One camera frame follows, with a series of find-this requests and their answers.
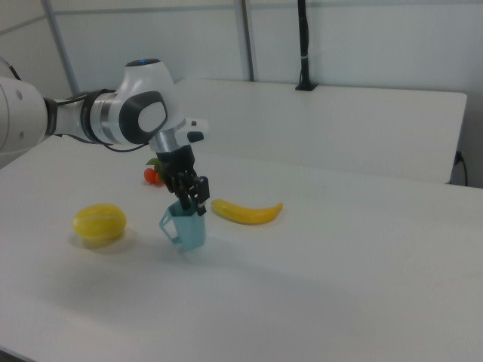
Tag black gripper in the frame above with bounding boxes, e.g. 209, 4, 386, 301
155, 146, 211, 216

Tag light blue mug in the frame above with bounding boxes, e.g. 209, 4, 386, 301
158, 199, 208, 253

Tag orange toy fruits with leaves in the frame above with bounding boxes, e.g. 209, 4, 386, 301
143, 157, 167, 187

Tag yellow toy banana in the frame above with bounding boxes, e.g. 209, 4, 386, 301
210, 198, 284, 226

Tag yellow toy melon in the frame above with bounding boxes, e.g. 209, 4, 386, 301
72, 203, 127, 243

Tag black pole with clamp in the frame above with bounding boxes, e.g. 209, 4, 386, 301
294, 0, 318, 92

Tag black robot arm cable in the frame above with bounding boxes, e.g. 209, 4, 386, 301
52, 89, 152, 154

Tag dark wall plug cable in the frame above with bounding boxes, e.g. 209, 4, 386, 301
454, 149, 469, 186

